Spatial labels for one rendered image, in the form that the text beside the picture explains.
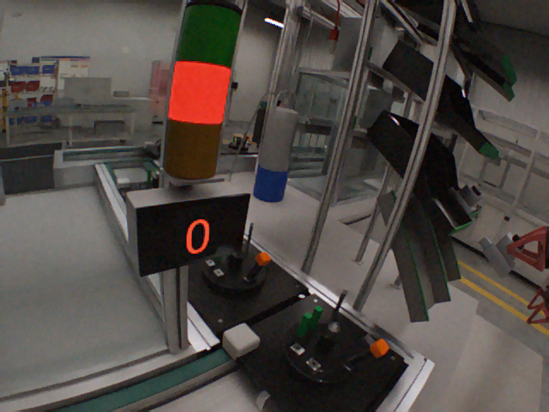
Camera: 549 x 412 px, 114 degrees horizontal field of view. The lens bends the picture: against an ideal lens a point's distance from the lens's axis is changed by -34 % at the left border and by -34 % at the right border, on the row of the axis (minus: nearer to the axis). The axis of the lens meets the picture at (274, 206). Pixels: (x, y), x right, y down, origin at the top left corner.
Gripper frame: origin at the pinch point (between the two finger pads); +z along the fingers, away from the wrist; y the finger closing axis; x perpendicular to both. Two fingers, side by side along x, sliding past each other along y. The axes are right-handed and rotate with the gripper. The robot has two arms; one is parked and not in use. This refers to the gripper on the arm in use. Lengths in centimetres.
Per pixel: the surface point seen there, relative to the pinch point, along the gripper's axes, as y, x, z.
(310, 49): -708, -706, 781
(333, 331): 29.0, 9.3, 20.4
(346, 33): -59, -110, 79
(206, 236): 48, -8, 19
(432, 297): -4.8, 13.9, 19.5
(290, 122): -15, -47, 85
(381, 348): 27.4, 10.1, 12.5
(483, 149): 6.7, -17.4, 3.5
